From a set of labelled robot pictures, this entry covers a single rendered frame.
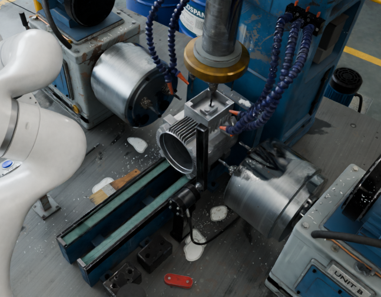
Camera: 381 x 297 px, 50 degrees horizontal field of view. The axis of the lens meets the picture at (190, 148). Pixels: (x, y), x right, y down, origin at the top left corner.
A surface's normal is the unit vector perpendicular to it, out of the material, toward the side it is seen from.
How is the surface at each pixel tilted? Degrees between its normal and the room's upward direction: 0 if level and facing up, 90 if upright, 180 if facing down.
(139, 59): 2
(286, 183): 20
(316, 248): 90
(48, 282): 0
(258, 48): 90
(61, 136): 47
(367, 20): 0
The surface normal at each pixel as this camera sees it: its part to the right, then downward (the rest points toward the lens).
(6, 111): 0.65, -0.39
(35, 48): 0.17, -0.47
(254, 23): -0.69, 0.53
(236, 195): -0.64, 0.33
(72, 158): 0.66, 0.31
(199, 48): 0.07, -0.63
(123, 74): -0.35, -0.20
